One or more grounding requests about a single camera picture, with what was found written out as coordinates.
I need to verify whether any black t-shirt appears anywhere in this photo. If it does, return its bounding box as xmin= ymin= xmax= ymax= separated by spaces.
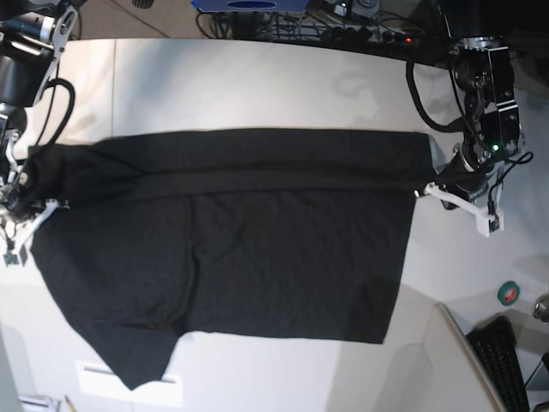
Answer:
xmin=31 ymin=129 xmax=434 ymax=389

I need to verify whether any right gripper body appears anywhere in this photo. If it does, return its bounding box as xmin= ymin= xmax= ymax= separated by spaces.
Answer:
xmin=1 ymin=171 xmax=45 ymax=232

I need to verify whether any black power strip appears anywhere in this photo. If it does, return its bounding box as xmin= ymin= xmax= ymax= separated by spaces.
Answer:
xmin=320 ymin=26 xmax=425 ymax=45

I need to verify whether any green tape roll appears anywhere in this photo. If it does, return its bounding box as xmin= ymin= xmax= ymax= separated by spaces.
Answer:
xmin=497 ymin=281 xmax=521 ymax=306

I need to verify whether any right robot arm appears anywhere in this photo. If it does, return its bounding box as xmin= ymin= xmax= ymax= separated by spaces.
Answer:
xmin=1 ymin=1 xmax=83 ymax=266

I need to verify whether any silver round knob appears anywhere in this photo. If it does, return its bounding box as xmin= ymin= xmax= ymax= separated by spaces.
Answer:
xmin=532 ymin=293 xmax=549 ymax=323

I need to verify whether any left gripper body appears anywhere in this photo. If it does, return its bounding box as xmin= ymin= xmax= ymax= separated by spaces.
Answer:
xmin=437 ymin=145 xmax=503 ymax=204

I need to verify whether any black keyboard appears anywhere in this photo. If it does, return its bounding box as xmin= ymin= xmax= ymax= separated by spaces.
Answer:
xmin=467 ymin=316 xmax=530 ymax=412

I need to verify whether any white slotted box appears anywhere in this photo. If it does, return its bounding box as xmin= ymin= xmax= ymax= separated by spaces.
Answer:
xmin=75 ymin=360 xmax=184 ymax=409

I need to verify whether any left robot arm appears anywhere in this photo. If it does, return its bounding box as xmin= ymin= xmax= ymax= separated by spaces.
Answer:
xmin=406 ymin=1 xmax=534 ymax=237

